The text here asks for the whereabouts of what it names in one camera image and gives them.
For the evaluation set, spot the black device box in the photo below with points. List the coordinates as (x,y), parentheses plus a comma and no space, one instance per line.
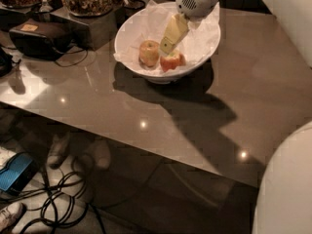
(41,40)

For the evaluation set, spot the metal serving spoon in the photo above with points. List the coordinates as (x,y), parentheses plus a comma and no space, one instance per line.
(45,7)

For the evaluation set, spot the small black cup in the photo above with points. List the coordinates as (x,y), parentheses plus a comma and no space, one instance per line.
(133,7)

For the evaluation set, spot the left yellow-red apple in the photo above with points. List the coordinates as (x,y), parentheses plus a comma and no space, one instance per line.
(149,52)

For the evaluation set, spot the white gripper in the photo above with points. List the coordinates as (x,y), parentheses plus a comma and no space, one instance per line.
(197,4)

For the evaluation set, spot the white bowl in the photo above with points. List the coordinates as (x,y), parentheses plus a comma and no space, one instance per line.
(195,57)

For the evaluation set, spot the red apple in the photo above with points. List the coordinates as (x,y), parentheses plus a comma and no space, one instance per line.
(172,60)

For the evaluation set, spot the white paper liner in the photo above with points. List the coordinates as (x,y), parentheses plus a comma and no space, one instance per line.
(149,23)

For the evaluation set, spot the dark object at left edge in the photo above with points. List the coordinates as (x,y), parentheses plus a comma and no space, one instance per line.
(6,63)

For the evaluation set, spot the white sneaker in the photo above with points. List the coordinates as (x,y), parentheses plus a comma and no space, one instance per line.
(10,215)

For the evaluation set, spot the blue foot pedal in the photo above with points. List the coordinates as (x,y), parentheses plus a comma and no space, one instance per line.
(16,171)

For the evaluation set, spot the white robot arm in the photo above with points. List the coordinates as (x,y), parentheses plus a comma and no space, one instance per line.
(262,71)

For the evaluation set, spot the grey metal stand block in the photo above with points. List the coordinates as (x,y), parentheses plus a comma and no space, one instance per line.
(91,33)

